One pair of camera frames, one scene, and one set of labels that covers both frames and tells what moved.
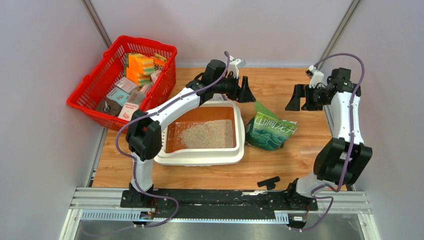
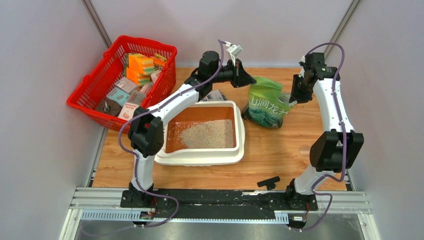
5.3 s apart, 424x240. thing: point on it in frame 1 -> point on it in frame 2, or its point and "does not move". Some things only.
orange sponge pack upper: x=144 y=64 does not move
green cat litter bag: x=266 y=131 -> x=267 y=104
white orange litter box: x=212 y=134 does not move
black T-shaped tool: x=269 y=183 does not move
